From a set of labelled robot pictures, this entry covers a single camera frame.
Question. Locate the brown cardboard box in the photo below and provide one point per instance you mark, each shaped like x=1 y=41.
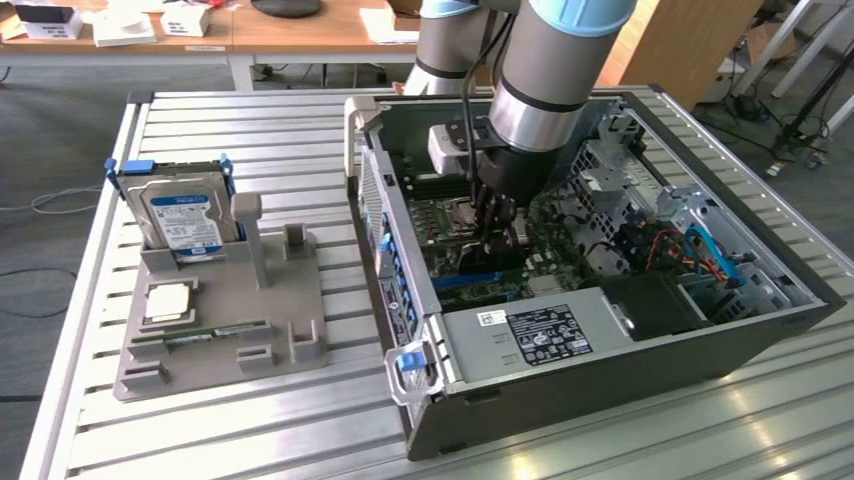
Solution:
x=403 y=10

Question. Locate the wooden cabinet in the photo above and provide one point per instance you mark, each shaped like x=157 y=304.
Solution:
x=687 y=50

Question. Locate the black round object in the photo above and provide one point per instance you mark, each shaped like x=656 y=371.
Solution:
x=287 y=7

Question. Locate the white box with label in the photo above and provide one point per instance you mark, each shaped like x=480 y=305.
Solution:
x=186 y=20

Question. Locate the silver finned chipset heatsink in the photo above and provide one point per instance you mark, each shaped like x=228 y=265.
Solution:
x=545 y=286

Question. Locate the white cardboard box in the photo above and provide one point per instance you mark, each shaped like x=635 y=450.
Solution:
x=122 y=27

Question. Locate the white box with black lid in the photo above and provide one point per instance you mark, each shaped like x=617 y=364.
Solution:
x=49 y=22

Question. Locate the white paper stack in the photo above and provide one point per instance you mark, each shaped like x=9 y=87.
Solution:
x=383 y=27

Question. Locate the grey metal disk bay cage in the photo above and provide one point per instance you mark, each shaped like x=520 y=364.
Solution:
x=674 y=200

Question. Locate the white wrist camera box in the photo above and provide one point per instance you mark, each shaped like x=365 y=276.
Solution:
x=447 y=150

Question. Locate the hard disk in blue caddy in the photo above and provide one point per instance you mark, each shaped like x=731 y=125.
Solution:
x=180 y=215

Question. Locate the grey plastic parts rack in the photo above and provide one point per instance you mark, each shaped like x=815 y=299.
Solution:
x=280 y=310

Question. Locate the black plastic shroud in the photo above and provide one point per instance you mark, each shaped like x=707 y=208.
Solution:
x=654 y=305

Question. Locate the blue case release tab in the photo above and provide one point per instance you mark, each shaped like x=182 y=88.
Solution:
x=409 y=362

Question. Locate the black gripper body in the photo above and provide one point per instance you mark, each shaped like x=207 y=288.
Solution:
x=513 y=172

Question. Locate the green RAM stick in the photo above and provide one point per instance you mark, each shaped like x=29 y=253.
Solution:
x=213 y=333

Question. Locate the green Dell motherboard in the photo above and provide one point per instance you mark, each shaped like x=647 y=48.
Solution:
x=440 y=250

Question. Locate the wooden desk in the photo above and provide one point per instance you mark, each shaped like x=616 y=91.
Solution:
x=300 y=35

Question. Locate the blue expansion slot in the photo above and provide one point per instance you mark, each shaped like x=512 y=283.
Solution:
x=467 y=282

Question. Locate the black and grey PC case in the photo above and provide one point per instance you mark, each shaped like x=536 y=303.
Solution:
x=600 y=390

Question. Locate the metal CPU socket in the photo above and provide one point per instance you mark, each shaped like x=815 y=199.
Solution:
x=456 y=210

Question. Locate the grey power supply unit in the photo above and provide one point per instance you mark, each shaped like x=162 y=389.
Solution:
x=480 y=345

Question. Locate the silver CPU chip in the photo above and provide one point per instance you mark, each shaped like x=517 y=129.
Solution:
x=166 y=302

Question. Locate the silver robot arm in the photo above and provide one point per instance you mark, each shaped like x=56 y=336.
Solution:
x=553 y=65

